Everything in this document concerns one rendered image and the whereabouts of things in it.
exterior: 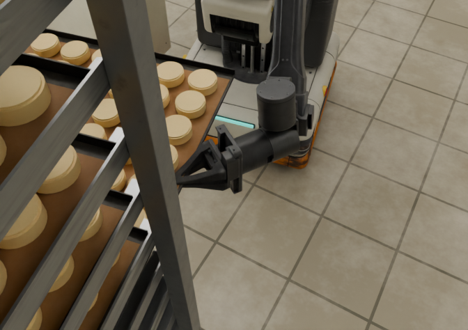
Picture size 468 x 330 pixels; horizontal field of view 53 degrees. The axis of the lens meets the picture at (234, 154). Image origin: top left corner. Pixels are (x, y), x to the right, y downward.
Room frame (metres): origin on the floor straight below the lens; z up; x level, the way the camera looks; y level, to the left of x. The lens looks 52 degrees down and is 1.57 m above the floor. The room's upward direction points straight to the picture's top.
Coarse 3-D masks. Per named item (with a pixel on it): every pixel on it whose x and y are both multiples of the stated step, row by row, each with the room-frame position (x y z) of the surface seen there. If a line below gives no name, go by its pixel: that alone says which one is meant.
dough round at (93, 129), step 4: (88, 124) 0.50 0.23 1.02; (92, 124) 0.50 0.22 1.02; (96, 124) 0.50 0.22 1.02; (84, 128) 0.49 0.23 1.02; (88, 128) 0.49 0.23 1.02; (92, 128) 0.49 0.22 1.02; (96, 128) 0.49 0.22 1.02; (100, 128) 0.49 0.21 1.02; (80, 132) 0.48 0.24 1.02; (84, 132) 0.48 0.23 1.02; (88, 132) 0.48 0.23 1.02; (92, 132) 0.48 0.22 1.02; (96, 132) 0.48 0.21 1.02; (100, 132) 0.48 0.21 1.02; (104, 132) 0.48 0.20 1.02; (96, 136) 0.47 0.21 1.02; (100, 136) 0.47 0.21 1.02; (104, 136) 0.47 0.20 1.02
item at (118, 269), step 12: (120, 252) 0.27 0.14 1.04; (132, 252) 0.27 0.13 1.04; (120, 264) 0.25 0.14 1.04; (108, 276) 0.23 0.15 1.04; (120, 276) 0.23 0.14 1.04; (108, 288) 0.22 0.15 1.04; (96, 300) 0.20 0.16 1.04; (108, 300) 0.20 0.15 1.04; (96, 312) 0.19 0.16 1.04; (84, 324) 0.18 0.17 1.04; (96, 324) 0.18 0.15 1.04
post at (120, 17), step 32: (96, 0) 0.28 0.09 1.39; (128, 0) 0.28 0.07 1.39; (96, 32) 0.28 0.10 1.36; (128, 32) 0.27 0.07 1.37; (128, 64) 0.27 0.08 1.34; (128, 96) 0.27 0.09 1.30; (160, 96) 0.29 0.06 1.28; (128, 128) 0.28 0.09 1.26; (160, 128) 0.28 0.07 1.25; (160, 160) 0.27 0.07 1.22; (160, 192) 0.27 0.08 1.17; (160, 224) 0.27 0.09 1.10; (160, 256) 0.28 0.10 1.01; (192, 288) 0.29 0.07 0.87; (192, 320) 0.27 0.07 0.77
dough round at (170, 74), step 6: (162, 66) 0.63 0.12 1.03; (168, 66) 0.63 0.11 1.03; (174, 66) 0.62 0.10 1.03; (180, 66) 0.62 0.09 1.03; (162, 72) 0.61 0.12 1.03; (168, 72) 0.61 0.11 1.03; (174, 72) 0.61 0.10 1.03; (180, 72) 0.61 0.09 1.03; (162, 78) 0.60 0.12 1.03; (168, 78) 0.60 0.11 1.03; (174, 78) 0.60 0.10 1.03; (180, 78) 0.60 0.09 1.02; (162, 84) 0.59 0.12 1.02; (168, 84) 0.59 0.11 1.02; (174, 84) 0.59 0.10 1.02
